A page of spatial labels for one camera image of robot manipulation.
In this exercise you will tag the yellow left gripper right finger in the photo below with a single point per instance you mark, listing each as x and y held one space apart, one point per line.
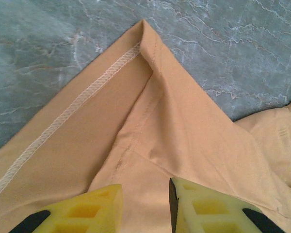
184 206

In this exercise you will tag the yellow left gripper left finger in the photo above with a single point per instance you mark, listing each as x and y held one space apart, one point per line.
111 201

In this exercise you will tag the orange-tan t-shirt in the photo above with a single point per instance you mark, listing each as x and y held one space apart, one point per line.
160 121

